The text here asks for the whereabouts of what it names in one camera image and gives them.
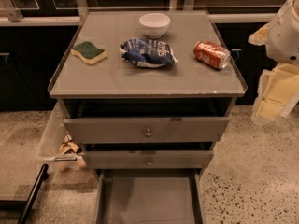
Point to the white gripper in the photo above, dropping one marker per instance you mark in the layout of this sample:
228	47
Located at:
284	34

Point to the blue chip bag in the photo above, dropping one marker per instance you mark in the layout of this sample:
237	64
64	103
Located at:
147	53

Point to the grey drawer cabinet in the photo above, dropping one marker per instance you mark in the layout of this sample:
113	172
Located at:
114	88

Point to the grey top drawer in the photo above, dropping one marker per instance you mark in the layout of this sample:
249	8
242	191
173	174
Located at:
146	130

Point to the grey drawer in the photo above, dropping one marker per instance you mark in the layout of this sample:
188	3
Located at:
156	159
146	130
149	196

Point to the grey bottom drawer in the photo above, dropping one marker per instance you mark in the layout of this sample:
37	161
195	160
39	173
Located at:
149	196

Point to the grey middle drawer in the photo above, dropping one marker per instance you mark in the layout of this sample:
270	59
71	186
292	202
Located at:
156	159

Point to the crumpled brown snack bag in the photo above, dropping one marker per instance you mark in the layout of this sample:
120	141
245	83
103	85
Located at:
68	146

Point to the red soda can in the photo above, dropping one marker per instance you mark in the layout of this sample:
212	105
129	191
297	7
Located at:
214	55

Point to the white ceramic bowl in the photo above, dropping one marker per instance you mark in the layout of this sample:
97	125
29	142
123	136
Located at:
154	25

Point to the green yellow sponge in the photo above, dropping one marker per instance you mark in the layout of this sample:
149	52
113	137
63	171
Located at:
88	53

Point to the metal window railing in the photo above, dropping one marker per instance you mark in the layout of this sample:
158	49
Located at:
220	11

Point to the clear plastic bin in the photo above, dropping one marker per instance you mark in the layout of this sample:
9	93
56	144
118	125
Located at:
51	141

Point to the black bar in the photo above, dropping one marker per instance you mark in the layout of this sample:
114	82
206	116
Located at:
28	204

